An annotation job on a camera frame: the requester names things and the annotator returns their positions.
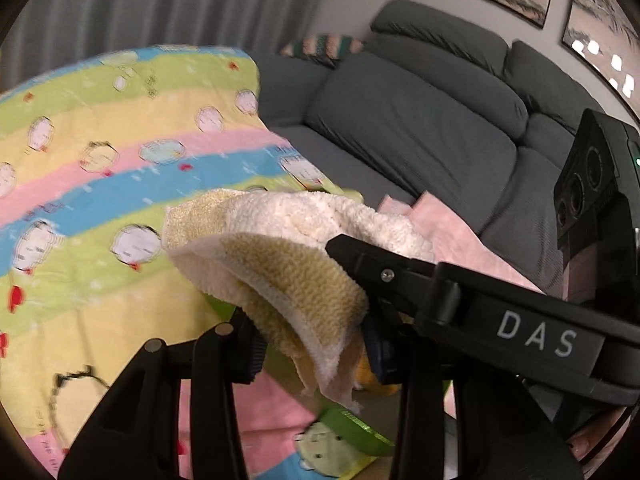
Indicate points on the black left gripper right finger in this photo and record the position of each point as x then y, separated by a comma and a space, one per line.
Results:
397, 357

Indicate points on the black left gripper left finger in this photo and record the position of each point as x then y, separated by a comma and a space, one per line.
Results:
133, 432

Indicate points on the cream yellow fluffy towel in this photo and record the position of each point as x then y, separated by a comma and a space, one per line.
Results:
265, 252

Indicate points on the right human hand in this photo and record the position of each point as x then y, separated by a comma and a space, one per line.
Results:
582, 443

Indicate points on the green storage box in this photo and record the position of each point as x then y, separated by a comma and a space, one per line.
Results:
352, 427

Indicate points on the pink cloth on sofa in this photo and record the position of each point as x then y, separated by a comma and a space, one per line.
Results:
452, 239

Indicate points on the dark grey sofa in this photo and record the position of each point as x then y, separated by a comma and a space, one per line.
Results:
434, 104

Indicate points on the colourful cartoon striped bedsheet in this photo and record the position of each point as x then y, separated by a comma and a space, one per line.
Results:
92, 156

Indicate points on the striped knitted cushion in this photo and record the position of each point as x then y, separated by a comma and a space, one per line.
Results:
326, 49

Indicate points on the grey curtain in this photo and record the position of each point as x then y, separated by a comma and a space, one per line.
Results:
48, 34

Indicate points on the black camera box green LED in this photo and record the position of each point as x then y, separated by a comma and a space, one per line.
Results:
596, 199

